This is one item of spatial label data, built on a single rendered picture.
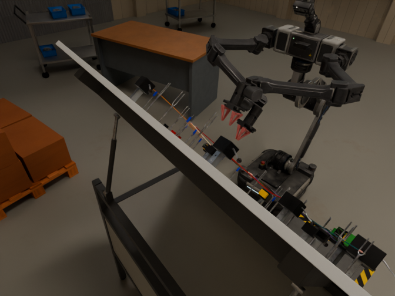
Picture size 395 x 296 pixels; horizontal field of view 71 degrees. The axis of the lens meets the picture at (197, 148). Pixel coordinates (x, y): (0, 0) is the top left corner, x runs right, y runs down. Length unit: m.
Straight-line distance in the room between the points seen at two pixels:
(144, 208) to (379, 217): 2.21
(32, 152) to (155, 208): 1.50
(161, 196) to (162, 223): 0.19
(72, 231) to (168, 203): 1.22
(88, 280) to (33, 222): 0.78
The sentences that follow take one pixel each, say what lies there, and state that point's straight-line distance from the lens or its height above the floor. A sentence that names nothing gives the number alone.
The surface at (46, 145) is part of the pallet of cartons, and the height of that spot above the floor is 0.44.
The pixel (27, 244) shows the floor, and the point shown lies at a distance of 2.70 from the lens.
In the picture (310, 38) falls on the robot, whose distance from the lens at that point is 1.93.
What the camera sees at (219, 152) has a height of 1.54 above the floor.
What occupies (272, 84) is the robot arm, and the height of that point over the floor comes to 1.47.
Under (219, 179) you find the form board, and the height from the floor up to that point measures 1.69.
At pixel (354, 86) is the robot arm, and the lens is 1.42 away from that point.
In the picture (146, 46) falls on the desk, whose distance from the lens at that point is 3.64.
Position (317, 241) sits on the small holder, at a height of 1.40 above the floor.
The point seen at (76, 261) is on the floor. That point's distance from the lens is 2.47.
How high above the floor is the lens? 2.04
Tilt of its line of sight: 39 degrees down
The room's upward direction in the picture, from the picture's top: 3 degrees clockwise
